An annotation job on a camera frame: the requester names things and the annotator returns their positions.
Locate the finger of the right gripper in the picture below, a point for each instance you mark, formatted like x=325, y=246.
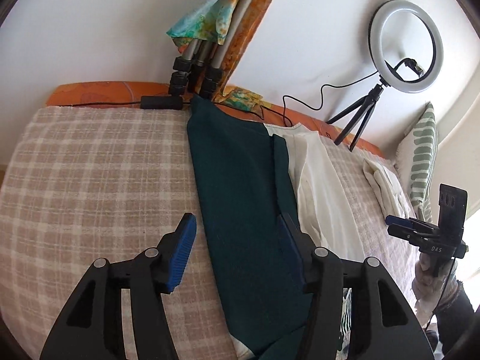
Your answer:
x=401, y=232

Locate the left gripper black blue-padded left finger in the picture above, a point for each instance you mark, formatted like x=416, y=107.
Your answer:
x=89, y=325

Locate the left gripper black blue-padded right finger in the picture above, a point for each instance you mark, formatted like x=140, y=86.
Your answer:
x=383, y=324

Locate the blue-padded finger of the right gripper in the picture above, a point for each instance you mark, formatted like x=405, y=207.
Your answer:
x=394, y=220

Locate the green white tree print t-shirt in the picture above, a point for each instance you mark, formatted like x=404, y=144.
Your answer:
x=247, y=174

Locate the dark fuzzy sleeve forearm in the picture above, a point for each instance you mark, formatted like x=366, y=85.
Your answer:
x=454, y=315

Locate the white knitted glove hand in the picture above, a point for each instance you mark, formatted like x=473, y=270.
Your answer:
x=429, y=288

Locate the folded white garment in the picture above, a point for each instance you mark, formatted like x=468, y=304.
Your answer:
x=387, y=189

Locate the green white striped pillow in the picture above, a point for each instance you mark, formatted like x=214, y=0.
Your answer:
x=415, y=159

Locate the small black tripod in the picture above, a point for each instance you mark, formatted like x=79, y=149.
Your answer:
x=364, y=108

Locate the pink white plaid bed blanket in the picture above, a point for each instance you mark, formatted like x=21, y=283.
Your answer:
x=85, y=183

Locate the orange patterned cloth strip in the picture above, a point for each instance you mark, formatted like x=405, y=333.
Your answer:
x=246, y=19

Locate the black power adapter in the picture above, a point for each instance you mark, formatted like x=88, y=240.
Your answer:
x=169, y=102

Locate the orange bed sheet edge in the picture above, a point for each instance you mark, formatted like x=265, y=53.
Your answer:
x=129, y=93

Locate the silver folded tripod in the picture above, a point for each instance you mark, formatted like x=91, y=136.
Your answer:
x=192, y=72

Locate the colourful scarf on tripod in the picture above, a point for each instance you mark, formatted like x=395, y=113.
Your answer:
x=210, y=21

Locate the white ring light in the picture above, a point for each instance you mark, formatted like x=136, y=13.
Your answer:
x=405, y=46

